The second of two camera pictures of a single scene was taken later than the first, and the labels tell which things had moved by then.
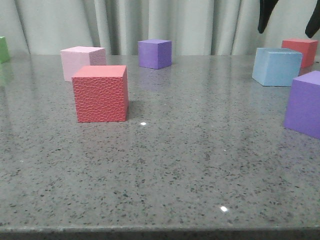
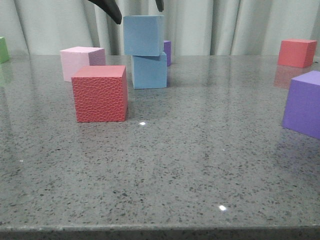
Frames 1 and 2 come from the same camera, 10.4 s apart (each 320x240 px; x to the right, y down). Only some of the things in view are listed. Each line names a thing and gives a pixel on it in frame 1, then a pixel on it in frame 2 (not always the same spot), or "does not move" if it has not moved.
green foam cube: x=4 y=49 does not move
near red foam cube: x=101 y=93 does not move
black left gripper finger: x=266 y=7 -> x=111 y=7
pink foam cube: x=74 y=59 does not move
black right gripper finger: x=313 y=27 -> x=160 y=4
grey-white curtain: x=194 y=27 does not move
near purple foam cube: x=302 y=113 does not move
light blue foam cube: x=276 y=67 -> x=143 y=35
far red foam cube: x=308 y=48 does not move
